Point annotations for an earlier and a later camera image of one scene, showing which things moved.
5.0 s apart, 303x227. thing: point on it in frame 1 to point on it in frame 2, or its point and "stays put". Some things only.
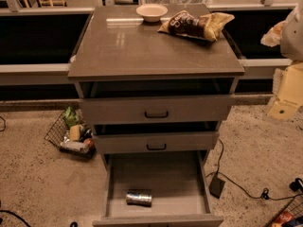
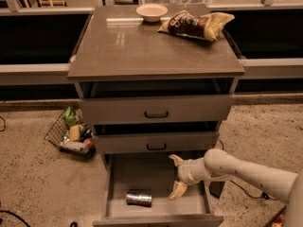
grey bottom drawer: (180, 184) stays put
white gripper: (294, 38) to (186, 173)
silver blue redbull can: (139, 197) stays put
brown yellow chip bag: (202, 26) stays put
